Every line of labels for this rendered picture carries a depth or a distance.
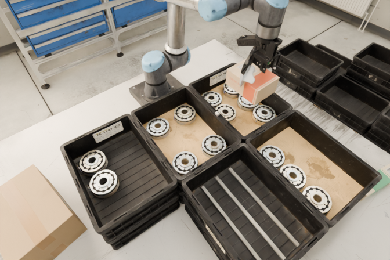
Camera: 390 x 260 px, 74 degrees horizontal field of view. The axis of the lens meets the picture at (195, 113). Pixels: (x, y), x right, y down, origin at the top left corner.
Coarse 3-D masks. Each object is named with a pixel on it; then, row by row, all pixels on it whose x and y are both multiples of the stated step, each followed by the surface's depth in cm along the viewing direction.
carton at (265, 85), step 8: (240, 64) 102; (232, 72) 99; (240, 72) 99; (256, 72) 99; (232, 80) 101; (256, 80) 96; (264, 80) 96; (272, 80) 96; (232, 88) 103; (240, 88) 99; (248, 88) 95; (256, 88) 93; (264, 88) 94; (272, 88) 99; (248, 96) 98; (256, 96) 94; (264, 96) 98
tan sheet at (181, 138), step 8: (168, 112) 124; (168, 120) 121; (200, 120) 121; (176, 128) 118; (184, 128) 118; (192, 128) 118; (200, 128) 118; (208, 128) 118; (168, 136) 115; (176, 136) 115; (184, 136) 115; (192, 136) 115; (200, 136) 115; (160, 144) 112; (168, 144) 112; (176, 144) 112; (184, 144) 112; (192, 144) 112; (200, 144) 112; (168, 152) 109; (176, 152) 109; (192, 152) 109; (200, 152) 109; (200, 160) 107
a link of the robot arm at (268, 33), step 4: (256, 28) 83; (260, 28) 80; (264, 28) 79; (268, 28) 78; (272, 28) 78; (276, 28) 78; (280, 28) 80; (256, 32) 83; (260, 32) 81; (264, 32) 80; (268, 32) 79; (272, 32) 79; (276, 32) 80; (260, 36) 81; (264, 36) 80; (268, 36) 80; (272, 36) 80; (276, 36) 81
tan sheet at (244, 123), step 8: (216, 88) 135; (224, 96) 131; (232, 104) 127; (240, 112) 124; (248, 112) 124; (240, 120) 121; (248, 120) 121; (240, 128) 118; (248, 128) 117; (256, 128) 117
